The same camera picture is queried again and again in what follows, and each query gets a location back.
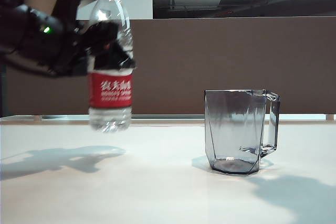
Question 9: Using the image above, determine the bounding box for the transparent grey plastic mug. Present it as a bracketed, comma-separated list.
[204, 89, 281, 175]

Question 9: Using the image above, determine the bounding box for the clear red-label water bottle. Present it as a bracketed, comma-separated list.
[88, 0, 136, 133]

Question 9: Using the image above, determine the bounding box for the brown desk partition panel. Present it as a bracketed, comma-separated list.
[5, 17, 336, 116]

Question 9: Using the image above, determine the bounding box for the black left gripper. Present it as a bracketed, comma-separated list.
[49, 18, 137, 77]

